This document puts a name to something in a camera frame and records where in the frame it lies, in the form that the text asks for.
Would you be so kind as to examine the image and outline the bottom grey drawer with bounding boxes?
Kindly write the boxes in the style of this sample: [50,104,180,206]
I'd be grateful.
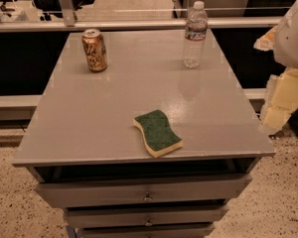
[82,223,214,238]

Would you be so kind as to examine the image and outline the grey drawer cabinet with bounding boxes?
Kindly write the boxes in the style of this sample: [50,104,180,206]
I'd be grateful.
[14,31,274,238]

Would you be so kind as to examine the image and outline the middle grey drawer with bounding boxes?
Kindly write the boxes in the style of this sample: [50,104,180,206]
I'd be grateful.
[65,204,228,228]

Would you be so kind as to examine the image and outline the gold soda can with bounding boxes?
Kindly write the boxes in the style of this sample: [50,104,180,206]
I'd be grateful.
[81,29,107,72]

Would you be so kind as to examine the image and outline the clear plastic water bottle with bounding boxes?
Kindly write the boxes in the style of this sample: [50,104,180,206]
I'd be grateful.
[183,1,208,68]

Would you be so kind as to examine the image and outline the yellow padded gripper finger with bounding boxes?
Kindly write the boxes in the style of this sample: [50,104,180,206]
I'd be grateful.
[260,67,298,131]
[253,27,277,52]

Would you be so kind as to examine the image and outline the green yellow sponge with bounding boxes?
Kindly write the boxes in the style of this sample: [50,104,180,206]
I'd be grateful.
[133,110,183,158]

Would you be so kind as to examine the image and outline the grey metal railing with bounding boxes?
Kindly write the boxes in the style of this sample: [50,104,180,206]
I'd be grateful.
[0,17,281,33]

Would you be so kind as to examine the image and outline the grey drawer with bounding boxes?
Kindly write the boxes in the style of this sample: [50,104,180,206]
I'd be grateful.
[82,223,214,238]
[36,174,252,207]
[65,204,228,228]

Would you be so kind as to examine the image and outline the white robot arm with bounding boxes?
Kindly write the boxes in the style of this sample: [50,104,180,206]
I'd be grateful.
[253,0,298,135]

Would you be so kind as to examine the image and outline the top grey drawer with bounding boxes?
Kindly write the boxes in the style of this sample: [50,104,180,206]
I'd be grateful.
[36,174,252,207]

